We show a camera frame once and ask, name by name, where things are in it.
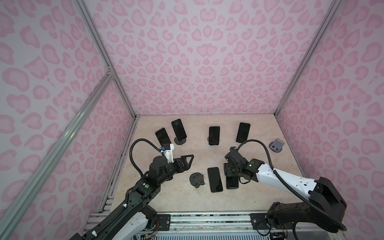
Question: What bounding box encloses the silver smartphone on round stand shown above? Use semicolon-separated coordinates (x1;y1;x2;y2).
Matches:
171;119;187;141

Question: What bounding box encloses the grey round stand right side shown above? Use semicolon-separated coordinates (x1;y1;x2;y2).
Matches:
269;139;285;153

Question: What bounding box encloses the aluminium frame post back left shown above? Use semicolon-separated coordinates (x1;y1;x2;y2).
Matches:
73;0;137;120

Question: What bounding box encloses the dark round stand back left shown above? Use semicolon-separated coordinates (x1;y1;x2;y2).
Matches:
174;138;187;146

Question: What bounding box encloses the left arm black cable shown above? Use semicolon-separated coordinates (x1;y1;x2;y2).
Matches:
129;138;163;178

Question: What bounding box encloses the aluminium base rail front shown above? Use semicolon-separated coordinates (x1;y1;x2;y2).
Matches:
79;209;346;240

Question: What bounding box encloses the aluminium frame post back right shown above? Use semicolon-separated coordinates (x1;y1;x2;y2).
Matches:
274;0;344;118

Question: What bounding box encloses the green-edged smartphone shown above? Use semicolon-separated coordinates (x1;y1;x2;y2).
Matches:
236;123;251;144
155;128;172;147

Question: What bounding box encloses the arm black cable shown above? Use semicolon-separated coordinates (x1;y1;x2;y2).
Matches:
129;138;163;178
236;139;348;232

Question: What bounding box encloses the aluminium diagonal frame beam left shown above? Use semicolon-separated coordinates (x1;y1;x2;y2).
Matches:
1;73;114;240

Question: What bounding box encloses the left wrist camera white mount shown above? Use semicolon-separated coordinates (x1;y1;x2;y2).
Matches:
160;144;175;163

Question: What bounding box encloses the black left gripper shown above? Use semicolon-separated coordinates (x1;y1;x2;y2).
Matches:
158;153;194;187

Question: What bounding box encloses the dark round front phone stand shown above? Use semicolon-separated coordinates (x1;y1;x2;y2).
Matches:
190;173;205;189

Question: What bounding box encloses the blue-edged smartphone centre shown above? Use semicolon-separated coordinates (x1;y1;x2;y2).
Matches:
209;126;221;146

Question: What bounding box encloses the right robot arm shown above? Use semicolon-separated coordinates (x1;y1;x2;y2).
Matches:
225;147;347;233

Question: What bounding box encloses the pink-edged smartphone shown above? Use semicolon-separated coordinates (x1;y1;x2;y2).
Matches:
207;167;223;193

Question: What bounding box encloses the aluminium frame post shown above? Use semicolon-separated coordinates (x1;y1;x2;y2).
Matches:
73;0;137;120
274;0;344;118

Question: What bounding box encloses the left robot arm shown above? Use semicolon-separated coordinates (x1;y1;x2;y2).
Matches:
71;155;194;240

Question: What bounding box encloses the grey-edged smartphone front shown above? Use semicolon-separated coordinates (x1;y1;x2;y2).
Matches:
226;176;239;190

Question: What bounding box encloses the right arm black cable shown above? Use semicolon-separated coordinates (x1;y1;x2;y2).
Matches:
236;139;348;232

